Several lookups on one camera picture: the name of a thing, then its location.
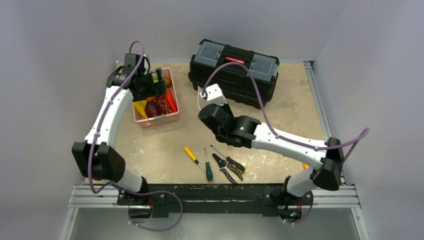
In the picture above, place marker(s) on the clear zip top bag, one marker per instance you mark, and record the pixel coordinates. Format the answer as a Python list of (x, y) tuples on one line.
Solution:
[(200, 100)]

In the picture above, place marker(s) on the yellow toy banana upper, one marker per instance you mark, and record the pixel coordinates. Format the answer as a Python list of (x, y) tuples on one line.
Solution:
[(140, 107)]

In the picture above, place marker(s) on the orange toy carrot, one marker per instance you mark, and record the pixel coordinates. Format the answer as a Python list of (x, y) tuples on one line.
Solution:
[(170, 100)]

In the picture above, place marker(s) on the black orange screwdriver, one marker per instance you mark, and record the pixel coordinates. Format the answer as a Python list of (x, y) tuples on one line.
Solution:
[(239, 167)]

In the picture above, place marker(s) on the yellow handled screwdriver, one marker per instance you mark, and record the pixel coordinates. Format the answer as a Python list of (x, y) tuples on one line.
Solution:
[(193, 158)]

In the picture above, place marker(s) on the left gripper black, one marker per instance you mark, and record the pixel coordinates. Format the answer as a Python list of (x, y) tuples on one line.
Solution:
[(151, 92)]

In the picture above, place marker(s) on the green handled screwdriver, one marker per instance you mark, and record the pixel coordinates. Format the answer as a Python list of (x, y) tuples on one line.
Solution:
[(208, 172)]

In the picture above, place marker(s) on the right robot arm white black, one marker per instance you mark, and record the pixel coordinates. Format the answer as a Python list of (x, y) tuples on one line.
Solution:
[(324, 160)]

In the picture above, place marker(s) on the pink plastic basket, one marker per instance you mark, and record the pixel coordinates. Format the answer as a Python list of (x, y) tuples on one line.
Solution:
[(165, 118)]

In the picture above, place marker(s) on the black plastic toolbox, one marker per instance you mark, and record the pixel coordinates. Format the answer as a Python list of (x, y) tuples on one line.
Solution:
[(233, 80)]

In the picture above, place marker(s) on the purple toy grapes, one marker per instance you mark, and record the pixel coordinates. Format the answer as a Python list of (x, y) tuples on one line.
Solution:
[(163, 105)]

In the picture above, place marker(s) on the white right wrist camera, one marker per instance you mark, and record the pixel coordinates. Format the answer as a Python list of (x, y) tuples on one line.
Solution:
[(214, 95)]

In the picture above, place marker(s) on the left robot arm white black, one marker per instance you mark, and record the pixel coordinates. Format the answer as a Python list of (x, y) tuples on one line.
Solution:
[(95, 156)]

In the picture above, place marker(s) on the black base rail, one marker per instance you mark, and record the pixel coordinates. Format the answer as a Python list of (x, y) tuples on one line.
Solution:
[(265, 199)]

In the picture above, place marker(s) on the orange toy fruit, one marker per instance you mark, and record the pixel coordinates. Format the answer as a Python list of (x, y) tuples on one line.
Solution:
[(168, 82)]

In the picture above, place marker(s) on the red toy pomegranate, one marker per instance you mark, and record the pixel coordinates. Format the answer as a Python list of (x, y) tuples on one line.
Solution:
[(152, 109)]

